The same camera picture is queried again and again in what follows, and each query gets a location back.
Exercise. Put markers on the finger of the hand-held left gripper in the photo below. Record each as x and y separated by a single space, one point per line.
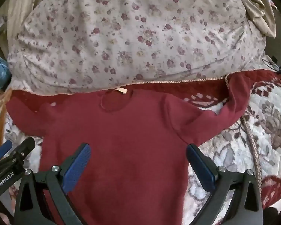
3 149
23 148

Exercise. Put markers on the dark red sweater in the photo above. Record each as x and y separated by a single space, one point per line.
121 145

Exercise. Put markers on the white floral duvet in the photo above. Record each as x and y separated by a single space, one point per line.
131 35

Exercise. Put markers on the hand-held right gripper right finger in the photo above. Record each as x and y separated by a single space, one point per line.
202 172

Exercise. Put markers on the red and white floral blanket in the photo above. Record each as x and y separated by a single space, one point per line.
260 121

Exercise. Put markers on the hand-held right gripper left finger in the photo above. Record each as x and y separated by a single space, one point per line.
76 170

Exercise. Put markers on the beige curtain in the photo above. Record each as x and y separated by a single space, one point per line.
255 7
18 9

